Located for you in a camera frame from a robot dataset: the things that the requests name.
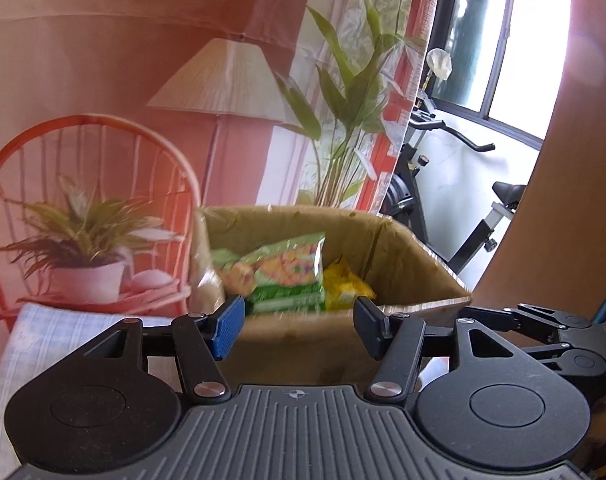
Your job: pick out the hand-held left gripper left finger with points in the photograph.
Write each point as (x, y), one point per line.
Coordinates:
(228, 327)

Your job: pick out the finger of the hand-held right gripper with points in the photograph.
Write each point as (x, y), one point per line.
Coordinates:
(533, 317)
(580, 360)

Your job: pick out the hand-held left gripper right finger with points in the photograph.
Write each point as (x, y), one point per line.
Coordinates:
(368, 327)

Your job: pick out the bright yellow snack packet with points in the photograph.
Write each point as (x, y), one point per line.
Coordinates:
(345, 285)

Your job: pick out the small green snack packet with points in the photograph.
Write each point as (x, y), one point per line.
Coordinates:
(233, 270)

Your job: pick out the brown cardboard box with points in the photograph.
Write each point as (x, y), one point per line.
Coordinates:
(293, 350)

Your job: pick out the large green snack packet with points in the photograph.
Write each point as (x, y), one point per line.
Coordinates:
(288, 270)

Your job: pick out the black exercise bike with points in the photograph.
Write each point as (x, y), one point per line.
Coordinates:
(408, 200)

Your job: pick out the brown wooden panel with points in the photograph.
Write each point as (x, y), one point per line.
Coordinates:
(583, 160)

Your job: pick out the checked strawberry tablecloth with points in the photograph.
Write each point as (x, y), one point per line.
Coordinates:
(58, 330)

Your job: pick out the white cloth on stick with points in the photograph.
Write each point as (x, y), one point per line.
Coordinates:
(440, 62)

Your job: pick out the dark framed window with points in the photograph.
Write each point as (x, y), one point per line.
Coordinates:
(523, 35)

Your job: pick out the printed room backdrop cloth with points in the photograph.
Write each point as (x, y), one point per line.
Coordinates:
(133, 60)

